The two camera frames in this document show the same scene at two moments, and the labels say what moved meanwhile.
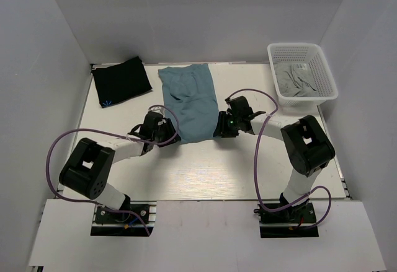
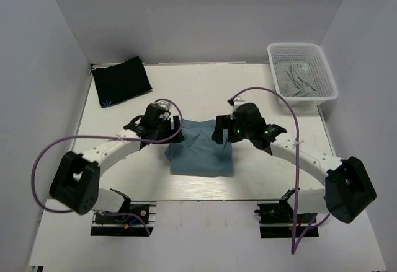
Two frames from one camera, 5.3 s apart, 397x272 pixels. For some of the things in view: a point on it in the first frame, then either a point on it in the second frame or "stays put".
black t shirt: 117,83 stays put
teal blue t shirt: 190,91 to 200,155
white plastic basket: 302,74 stays put
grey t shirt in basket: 295,80 stays put
